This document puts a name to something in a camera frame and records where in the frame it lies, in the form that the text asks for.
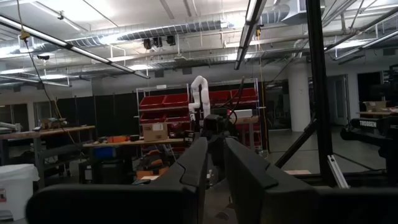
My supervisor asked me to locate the black room divider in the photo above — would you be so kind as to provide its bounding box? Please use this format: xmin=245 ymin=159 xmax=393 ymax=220
xmin=57 ymin=91 xmax=139 ymax=138

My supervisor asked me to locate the white box on shelf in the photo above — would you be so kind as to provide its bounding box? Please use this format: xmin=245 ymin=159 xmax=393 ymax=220
xmin=233 ymin=109 xmax=253 ymax=118

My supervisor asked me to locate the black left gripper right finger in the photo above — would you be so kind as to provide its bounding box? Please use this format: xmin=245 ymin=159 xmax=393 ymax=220
xmin=224 ymin=137 xmax=398 ymax=224

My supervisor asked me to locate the silver spiral air duct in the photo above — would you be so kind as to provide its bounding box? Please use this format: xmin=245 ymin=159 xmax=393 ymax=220
xmin=67 ymin=21 xmax=231 ymax=47

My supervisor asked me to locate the wooden workbench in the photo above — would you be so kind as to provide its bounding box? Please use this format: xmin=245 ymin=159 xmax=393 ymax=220
xmin=82 ymin=138 xmax=184 ymax=184
xmin=0 ymin=125 xmax=96 ymax=187

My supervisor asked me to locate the orange item on bench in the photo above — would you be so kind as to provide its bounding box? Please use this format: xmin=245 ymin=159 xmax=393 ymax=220
xmin=107 ymin=135 xmax=130 ymax=144

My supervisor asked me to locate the metal shelf rack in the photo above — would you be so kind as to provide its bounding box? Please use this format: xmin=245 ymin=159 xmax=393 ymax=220
xmin=136 ymin=77 xmax=261 ymax=153

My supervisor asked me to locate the open cardboard box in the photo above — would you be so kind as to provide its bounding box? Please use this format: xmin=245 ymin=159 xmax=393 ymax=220
xmin=363 ymin=100 xmax=388 ymax=113

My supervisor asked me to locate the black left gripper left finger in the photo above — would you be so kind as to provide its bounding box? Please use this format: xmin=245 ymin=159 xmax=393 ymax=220
xmin=26 ymin=136 xmax=208 ymax=224

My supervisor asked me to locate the red storage bin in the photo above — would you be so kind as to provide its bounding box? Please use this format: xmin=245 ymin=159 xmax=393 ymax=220
xmin=166 ymin=111 xmax=190 ymax=123
xmin=139 ymin=95 xmax=167 ymax=110
xmin=163 ymin=93 xmax=190 ymax=108
xmin=208 ymin=90 xmax=233 ymax=105
xmin=139 ymin=113 xmax=167 ymax=124
xmin=229 ymin=88 xmax=258 ymax=103

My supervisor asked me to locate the white plastic bin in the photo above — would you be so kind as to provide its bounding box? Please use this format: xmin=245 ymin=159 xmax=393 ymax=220
xmin=0 ymin=164 xmax=40 ymax=222

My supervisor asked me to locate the silver metal bar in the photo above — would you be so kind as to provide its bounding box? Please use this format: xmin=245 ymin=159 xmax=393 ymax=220
xmin=326 ymin=154 xmax=349 ymax=189

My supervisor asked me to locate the blue plastic crate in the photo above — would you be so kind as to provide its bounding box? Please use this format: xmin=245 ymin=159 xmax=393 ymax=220
xmin=93 ymin=146 xmax=118 ymax=159

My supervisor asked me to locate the black device with cables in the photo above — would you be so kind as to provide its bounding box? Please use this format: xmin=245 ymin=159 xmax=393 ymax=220
xmin=201 ymin=77 xmax=246 ymax=139

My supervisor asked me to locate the black aluminium table frame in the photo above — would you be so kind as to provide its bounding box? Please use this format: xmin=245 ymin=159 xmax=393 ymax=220
xmin=275 ymin=0 xmax=398 ymax=187

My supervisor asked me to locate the white round column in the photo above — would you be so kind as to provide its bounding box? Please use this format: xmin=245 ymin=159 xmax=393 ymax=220
xmin=287 ymin=63 xmax=312 ymax=132

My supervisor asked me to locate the closed cardboard box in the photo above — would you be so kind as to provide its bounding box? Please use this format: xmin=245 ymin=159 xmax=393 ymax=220
xmin=142 ymin=123 xmax=169 ymax=142

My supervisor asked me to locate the long linear ceiling light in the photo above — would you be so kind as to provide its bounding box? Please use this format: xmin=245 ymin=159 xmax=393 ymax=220
xmin=332 ymin=29 xmax=398 ymax=62
xmin=0 ymin=14 xmax=150 ymax=80
xmin=0 ymin=73 xmax=72 ymax=88
xmin=234 ymin=0 xmax=267 ymax=70

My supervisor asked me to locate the hanging cable yellow connector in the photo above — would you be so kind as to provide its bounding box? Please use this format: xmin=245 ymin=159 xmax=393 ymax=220
xmin=15 ymin=0 xmax=82 ymax=150

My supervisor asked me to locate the orange black tool case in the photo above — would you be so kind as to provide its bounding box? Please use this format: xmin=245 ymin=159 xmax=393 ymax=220
xmin=136 ymin=149 xmax=170 ymax=180

